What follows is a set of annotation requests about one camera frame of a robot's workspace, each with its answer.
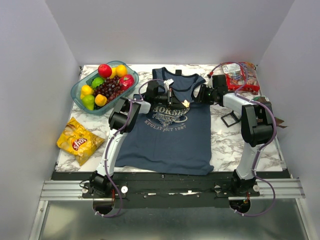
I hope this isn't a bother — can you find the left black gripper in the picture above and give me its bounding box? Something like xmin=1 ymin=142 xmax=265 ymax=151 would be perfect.
xmin=153 ymin=89 xmax=185 ymax=110

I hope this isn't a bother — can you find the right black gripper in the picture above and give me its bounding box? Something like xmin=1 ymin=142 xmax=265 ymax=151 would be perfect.
xmin=192 ymin=84 xmax=217 ymax=106

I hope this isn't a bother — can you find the gold brooch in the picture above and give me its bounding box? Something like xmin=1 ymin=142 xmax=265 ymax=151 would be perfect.
xmin=182 ymin=100 xmax=190 ymax=108

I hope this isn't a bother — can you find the blue printed tank top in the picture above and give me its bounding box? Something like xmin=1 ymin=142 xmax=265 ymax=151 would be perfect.
xmin=115 ymin=67 xmax=214 ymax=176

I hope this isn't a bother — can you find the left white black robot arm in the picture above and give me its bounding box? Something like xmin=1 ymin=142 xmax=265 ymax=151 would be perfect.
xmin=89 ymin=79 xmax=190 ymax=198

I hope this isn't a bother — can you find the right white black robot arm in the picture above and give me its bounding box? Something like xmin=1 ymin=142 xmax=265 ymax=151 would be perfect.
xmin=195 ymin=75 xmax=276 ymax=196

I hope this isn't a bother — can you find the red candy bag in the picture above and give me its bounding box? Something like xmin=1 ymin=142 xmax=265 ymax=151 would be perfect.
xmin=221 ymin=62 xmax=260 ymax=95

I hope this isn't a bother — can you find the red apple right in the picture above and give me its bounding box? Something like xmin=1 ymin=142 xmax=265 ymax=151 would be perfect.
xmin=119 ymin=74 xmax=135 ymax=91

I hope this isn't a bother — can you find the red apple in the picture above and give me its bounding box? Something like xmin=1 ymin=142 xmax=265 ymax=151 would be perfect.
xmin=97 ymin=63 xmax=113 ymax=78
xmin=119 ymin=74 xmax=135 ymax=91

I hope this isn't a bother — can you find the orange fruit top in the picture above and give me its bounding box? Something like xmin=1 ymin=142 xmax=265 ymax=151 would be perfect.
xmin=115 ymin=64 xmax=128 ymax=78

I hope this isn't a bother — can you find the orange fruit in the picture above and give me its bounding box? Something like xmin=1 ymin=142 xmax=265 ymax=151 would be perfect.
xmin=94 ymin=94 xmax=108 ymax=107
xmin=115 ymin=64 xmax=128 ymax=78

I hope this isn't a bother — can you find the dark purple grape bunch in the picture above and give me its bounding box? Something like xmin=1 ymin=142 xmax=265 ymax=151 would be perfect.
xmin=93 ymin=76 xmax=124 ymax=99

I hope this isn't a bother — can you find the orange fruit front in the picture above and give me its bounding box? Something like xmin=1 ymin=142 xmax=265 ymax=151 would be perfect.
xmin=94 ymin=94 xmax=108 ymax=107

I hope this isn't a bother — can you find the red apple top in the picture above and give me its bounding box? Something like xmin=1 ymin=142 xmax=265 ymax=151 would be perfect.
xmin=97 ymin=63 xmax=113 ymax=78

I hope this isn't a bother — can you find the teal plastic fruit container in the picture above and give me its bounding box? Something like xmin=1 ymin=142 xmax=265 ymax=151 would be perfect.
xmin=70 ymin=60 xmax=139 ymax=116

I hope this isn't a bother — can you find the green fruit middle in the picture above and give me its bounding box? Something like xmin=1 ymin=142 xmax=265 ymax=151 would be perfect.
xmin=91 ymin=77 xmax=105 ymax=89

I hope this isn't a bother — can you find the green pear front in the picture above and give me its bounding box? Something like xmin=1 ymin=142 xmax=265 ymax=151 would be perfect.
xmin=82 ymin=94 xmax=95 ymax=111

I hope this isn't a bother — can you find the yellow lemon left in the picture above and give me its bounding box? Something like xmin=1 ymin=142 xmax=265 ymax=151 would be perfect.
xmin=80 ymin=84 xmax=94 ymax=99

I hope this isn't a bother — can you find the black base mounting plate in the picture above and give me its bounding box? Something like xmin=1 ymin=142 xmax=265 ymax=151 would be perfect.
xmin=51 ymin=171 xmax=293 ymax=210

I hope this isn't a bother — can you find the yellow Lays chips bag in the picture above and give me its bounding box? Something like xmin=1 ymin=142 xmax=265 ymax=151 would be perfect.
xmin=56 ymin=117 xmax=105 ymax=166

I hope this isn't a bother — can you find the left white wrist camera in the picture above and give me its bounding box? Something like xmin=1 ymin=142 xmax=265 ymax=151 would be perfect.
xmin=163 ymin=79 xmax=174 ymax=92

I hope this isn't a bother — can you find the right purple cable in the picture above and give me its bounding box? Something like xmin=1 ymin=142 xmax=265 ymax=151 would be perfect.
xmin=207 ymin=62 xmax=277 ymax=217

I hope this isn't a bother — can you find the aluminium rail frame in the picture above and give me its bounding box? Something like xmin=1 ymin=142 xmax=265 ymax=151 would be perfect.
xmin=29 ymin=177 xmax=317 ymax=240

